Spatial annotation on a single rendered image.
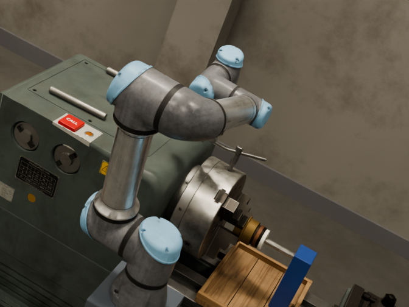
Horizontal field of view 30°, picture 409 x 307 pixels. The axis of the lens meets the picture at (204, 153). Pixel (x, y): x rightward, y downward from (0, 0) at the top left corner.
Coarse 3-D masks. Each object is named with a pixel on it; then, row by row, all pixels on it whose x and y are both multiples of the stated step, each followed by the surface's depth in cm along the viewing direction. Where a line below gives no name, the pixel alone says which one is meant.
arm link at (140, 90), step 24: (120, 72) 164; (144, 72) 163; (120, 96) 163; (144, 96) 161; (168, 96) 160; (120, 120) 167; (144, 120) 164; (120, 144) 173; (144, 144) 172; (120, 168) 176; (96, 192) 193; (120, 192) 181; (96, 216) 187; (120, 216) 185; (96, 240) 192; (120, 240) 187
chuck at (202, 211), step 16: (208, 176) 235; (224, 176) 236; (240, 176) 239; (208, 192) 232; (192, 208) 232; (208, 208) 231; (192, 224) 232; (208, 224) 231; (224, 224) 259; (192, 240) 235; (208, 240) 242
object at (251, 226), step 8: (248, 224) 241; (256, 224) 241; (232, 232) 243; (240, 232) 242; (248, 232) 240; (256, 232) 240; (264, 232) 240; (240, 240) 242; (248, 240) 240; (256, 240) 240
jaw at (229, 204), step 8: (224, 192) 233; (216, 200) 232; (224, 200) 232; (232, 200) 234; (224, 208) 233; (232, 208) 233; (224, 216) 239; (232, 216) 235; (240, 216) 236; (232, 224) 241; (240, 224) 238
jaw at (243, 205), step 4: (240, 192) 255; (240, 196) 253; (244, 196) 254; (248, 196) 254; (236, 200) 251; (240, 200) 251; (244, 200) 252; (248, 200) 253; (240, 204) 250; (244, 204) 251; (240, 208) 248; (244, 208) 249; (248, 208) 250; (244, 212) 248; (248, 212) 248; (248, 216) 246
